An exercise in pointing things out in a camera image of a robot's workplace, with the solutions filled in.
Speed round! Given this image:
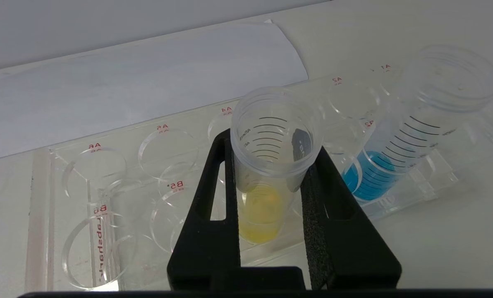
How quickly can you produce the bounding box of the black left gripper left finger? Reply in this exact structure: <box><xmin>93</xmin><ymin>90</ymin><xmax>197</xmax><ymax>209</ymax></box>
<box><xmin>167</xmin><ymin>128</ymin><xmax>242</xmax><ymax>290</ymax></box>

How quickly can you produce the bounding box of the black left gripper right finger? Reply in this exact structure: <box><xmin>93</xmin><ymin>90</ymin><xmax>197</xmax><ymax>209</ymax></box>
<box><xmin>300</xmin><ymin>146</ymin><xmax>402</xmax><ymax>290</ymax></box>

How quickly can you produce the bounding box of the test tube with yellow pigment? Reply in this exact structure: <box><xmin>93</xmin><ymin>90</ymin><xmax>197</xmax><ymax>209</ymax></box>
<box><xmin>231</xmin><ymin>86</ymin><xmax>325</xmax><ymax>244</ymax></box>

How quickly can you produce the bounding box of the test tube with blue pigment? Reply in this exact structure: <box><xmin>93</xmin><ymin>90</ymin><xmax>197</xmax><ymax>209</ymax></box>
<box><xmin>342</xmin><ymin>45</ymin><xmax>493</xmax><ymax>202</ymax></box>

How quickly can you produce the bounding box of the clear acrylic test tube rack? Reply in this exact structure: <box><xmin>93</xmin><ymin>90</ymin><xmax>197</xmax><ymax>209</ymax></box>
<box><xmin>25</xmin><ymin>62</ymin><xmax>493</xmax><ymax>292</ymax></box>

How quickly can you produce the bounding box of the white paper sheet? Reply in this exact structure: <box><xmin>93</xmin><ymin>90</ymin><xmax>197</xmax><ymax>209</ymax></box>
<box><xmin>0</xmin><ymin>20</ymin><xmax>309</xmax><ymax>163</ymax></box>

